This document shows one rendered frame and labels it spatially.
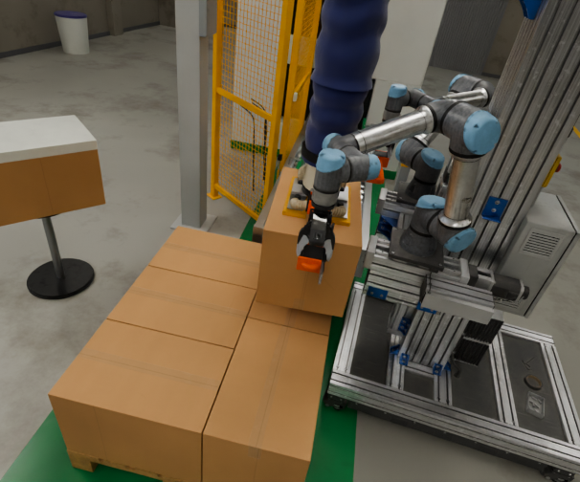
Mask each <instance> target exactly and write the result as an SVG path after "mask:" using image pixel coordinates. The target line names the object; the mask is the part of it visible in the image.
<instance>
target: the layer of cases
mask: <svg viewBox="0 0 580 482"><path fill-rule="evenodd" d="M261 245H262V244H259V243H256V242H251V241H246V240H242V239H237V238H232V237H229V236H224V235H219V234H215V233H210V232H206V231H201V230H194V229H189V228H184V227H180V226H178V227H177V228H176V230H175V231H174V232H173V233H172V235H171V236H170V237H169V239H168V240H167V241H166V243H165V244H164V245H163V247H162V248H161V249H160V250H159V251H158V252H157V253H156V255H155V256H154V257H153V258H152V260H151V261H150V262H149V264H148V266H146V267H145V269H144V270H143V272H142V273H141V274H140V276H139V277H138V278H137V279H136V281H135V282H134V283H133V285H132V286H131V287H130V288H129V290H128V291H127V292H126V294H125V295H124V296H123V298H122V299H121V300H120V302H119V303H118V304H117V305H116V307H115V308H114V309H113V311H112V312H111V313H110V315H109V316H108V317H107V319H106V320H105V321H104V322H103V324H102V325H101V326H100V328H99V329H98V330H97V332H96V333H95V334H94V335H93V337H92V338H91V339H90V340H89V341H88V342H87V343H86V345H85V346H84V347H83V349H82V350H81V351H80V352H79V354H78V355H77V357H76V358H75V359H74V361H73V362H72V363H71V364H70V366H69V367H68V368H67V370H66V371H65V372H64V373H63V375H62V376H61V377H60V379H59V380H58V381H57V382H56V384H55V385H54V387H53V388H52V389H51V390H50V392H49V393H48V396H49V399H50V402H51V405H52V407H53V410H54V413H55V416H56V419H57V422H58V425H59V428H60V431H61V433H62V436H63V439H64V442H65V445H66V447H67V449H68V450H72V451H75V452H79V453H83V454H87V455H90V456H94V457H98V458H101V459H104V460H108V461H112V462H116V463H119V464H123V465H127V466H130V467H133V468H137V469H141V470H145V471H151V472H155V473H158V474H161V475H165V476H169V477H172V478H176V479H180V480H184V481H187V482H304V480H305V477H306V474H307V471H308V468H309V465H310V461H311V455H312V449H313V442H314V435H315V429H316V423H317V416H318V409H319V402H320V397H321V390H322V383H323V372H324V365H325V358H326V351H327V345H328V339H329V332H330V325H331V319H332V316H331V315H325V314H320V313H314V312H309V311H304V310H299V309H293V308H288V307H282V306H278V305H272V304H267V303H261V302H256V297H257V281H258V272H259V262H260V254H261Z"/></svg>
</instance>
